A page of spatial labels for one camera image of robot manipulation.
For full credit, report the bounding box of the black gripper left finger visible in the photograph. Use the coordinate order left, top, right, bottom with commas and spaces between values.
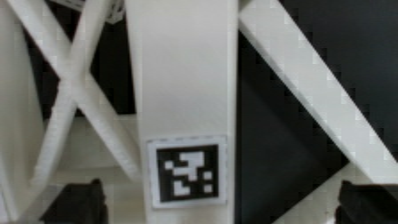
40, 179, 109, 224

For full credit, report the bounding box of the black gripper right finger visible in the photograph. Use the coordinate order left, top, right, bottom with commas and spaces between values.
335, 181, 398, 224

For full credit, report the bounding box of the white chair back part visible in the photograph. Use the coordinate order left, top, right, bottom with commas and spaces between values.
0, 0, 398, 224

